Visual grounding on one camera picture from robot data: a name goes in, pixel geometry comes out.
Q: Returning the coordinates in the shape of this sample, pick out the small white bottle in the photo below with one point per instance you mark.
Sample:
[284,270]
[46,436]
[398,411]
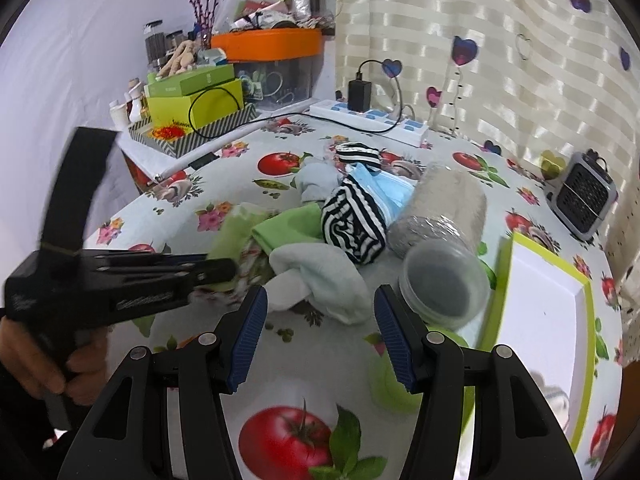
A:
[135,102]
[120,115]

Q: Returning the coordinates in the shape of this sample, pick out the green edged white box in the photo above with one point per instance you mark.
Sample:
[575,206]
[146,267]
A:
[540,335]

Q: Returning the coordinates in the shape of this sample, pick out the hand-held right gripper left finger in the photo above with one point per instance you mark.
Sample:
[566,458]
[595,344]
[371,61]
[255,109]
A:
[247,340]

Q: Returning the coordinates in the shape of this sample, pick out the green round lid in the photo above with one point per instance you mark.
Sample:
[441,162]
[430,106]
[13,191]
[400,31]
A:
[387,385]

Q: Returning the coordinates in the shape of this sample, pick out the light grey glove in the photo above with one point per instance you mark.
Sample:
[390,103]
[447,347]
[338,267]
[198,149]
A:
[317,182]

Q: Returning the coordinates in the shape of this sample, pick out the person's left hand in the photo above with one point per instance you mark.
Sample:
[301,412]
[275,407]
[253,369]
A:
[85,370]

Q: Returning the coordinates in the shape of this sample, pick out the orange lidded clear bin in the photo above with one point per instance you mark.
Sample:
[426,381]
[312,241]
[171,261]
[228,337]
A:
[270,45]

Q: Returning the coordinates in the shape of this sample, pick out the large black white striped sock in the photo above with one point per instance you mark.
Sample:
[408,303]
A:
[350,230]

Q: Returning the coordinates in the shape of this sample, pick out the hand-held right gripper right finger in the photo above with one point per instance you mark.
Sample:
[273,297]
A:
[392,340]

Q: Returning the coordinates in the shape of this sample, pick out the tall glass jar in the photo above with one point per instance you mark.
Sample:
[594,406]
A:
[154,42]

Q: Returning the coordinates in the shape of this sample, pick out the white blue power strip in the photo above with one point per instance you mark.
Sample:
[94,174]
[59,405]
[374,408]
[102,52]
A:
[400,127]

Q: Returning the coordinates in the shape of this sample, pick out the clear plastic jar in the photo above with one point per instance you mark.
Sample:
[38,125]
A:
[440,210]

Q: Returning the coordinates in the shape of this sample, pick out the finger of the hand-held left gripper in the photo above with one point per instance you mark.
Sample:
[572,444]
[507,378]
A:
[150,261]
[215,272]

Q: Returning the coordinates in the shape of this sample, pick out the fruit print tablecloth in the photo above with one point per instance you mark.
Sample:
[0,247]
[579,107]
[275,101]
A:
[285,360]

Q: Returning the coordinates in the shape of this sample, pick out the black charger adapter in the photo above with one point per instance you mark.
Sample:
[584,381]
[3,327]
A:
[359,95]

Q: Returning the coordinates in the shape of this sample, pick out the small grey heater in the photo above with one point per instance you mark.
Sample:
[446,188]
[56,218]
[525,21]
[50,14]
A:
[582,200]

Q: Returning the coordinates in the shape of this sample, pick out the beige plush toy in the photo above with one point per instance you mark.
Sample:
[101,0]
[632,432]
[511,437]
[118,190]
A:
[180,57]

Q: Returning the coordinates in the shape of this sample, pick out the blue face mask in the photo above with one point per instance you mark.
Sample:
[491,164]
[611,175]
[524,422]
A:
[387,192]

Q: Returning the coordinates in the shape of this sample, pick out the striped heart print curtain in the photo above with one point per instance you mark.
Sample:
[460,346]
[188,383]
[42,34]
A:
[500,35]

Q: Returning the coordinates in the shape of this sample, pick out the short glass jar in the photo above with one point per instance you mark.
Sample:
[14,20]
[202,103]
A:
[175,41]

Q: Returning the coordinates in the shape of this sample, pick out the green cloth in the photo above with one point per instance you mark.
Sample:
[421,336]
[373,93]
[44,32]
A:
[290,230]

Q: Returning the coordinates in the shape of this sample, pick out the pile of assorted clutter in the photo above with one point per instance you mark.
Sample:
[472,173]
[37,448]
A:
[265,12]

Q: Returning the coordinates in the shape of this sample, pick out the floral print cloth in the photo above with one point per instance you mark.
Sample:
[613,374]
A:
[235,232]

